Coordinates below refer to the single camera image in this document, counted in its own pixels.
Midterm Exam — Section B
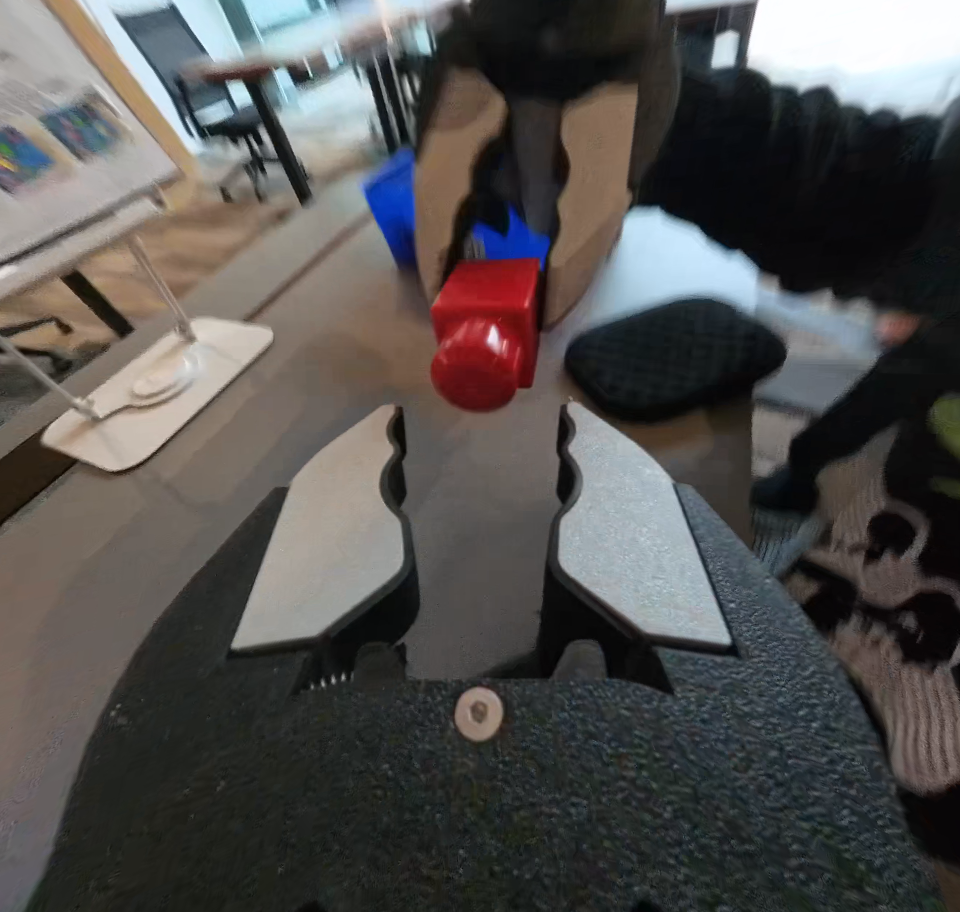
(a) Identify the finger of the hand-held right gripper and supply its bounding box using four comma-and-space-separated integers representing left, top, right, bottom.
414, 67, 513, 304
540, 89, 640, 330

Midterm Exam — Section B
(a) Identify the wood-top office desk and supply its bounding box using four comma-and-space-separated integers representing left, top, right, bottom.
183, 0, 466, 206

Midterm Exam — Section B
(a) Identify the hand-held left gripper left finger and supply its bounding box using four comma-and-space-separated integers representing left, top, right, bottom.
229, 404, 419, 656

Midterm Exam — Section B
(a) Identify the black-and-white patterned garment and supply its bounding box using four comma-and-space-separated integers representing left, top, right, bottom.
750, 470, 960, 797

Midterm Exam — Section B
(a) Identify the black printed hoodie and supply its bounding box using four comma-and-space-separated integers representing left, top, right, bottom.
750, 312, 960, 516

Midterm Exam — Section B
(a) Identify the red single-stud mega block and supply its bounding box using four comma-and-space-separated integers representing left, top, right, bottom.
429, 258, 543, 412

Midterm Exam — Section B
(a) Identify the blue plastic bin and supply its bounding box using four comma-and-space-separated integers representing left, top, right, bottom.
363, 147, 554, 270

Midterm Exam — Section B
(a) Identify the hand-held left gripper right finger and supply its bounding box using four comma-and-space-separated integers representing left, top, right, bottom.
547, 400, 736, 654

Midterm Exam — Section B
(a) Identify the black honeycomb pad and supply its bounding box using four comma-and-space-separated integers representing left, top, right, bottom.
564, 297, 789, 423

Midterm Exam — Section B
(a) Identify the white tabletop display stand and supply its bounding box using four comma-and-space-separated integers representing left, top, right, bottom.
0, 0, 275, 472

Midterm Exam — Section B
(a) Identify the black office chair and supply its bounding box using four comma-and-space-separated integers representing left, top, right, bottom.
116, 1, 269, 202

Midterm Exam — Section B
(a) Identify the person's right forearm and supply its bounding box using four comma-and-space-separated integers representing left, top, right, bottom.
637, 65, 960, 313

